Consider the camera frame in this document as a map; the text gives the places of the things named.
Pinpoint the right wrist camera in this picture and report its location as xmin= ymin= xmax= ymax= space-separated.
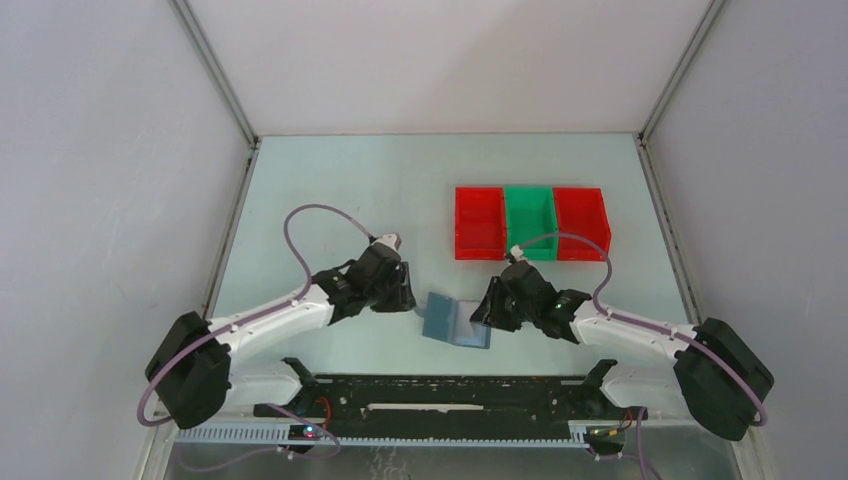
xmin=505 ymin=245 xmax=526 ymax=263

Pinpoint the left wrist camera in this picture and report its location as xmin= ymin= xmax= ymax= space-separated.
xmin=373 ymin=232 xmax=402 ymax=251

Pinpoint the right red bin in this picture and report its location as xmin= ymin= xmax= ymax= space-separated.
xmin=553 ymin=187 xmax=612 ymax=262

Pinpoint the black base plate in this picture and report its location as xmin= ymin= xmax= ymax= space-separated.
xmin=284 ymin=375 xmax=633 ymax=439

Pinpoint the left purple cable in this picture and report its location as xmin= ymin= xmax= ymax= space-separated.
xmin=136 ymin=203 xmax=379 ymax=429

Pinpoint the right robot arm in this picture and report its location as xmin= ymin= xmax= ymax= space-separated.
xmin=470 ymin=260 xmax=775 ymax=441

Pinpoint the slotted cable duct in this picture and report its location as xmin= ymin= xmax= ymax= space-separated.
xmin=175 ymin=422 xmax=603 ymax=448

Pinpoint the blue leather card holder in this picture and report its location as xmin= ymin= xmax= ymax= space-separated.
xmin=415 ymin=292 xmax=491 ymax=349

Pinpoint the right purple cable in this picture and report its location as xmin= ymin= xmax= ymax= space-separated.
xmin=516 ymin=231 xmax=770 ymax=429

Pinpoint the left red bin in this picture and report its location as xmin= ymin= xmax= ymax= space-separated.
xmin=454 ymin=186 xmax=507 ymax=261

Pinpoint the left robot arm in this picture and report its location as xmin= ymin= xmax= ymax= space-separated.
xmin=145 ymin=233 xmax=415 ymax=430

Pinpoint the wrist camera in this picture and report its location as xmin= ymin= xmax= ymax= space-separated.
xmin=505 ymin=245 xmax=526 ymax=263
xmin=373 ymin=232 xmax=402 ymax=251

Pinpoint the green bin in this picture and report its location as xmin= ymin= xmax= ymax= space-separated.
xmin=504 ymin=185 xmax=558 ymax=261

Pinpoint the red bin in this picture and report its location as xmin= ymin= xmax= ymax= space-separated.
xmin=553 ymin=187 xmax=612 ymax=262
xmin=454 ymin=186 xmax=507 ymax=261

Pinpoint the purple cable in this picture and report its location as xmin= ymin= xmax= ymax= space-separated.
xmin=136 ymin=203 xmax=379 ymax=429
xmin=516 ymin=231 xmax=770 ymax=429

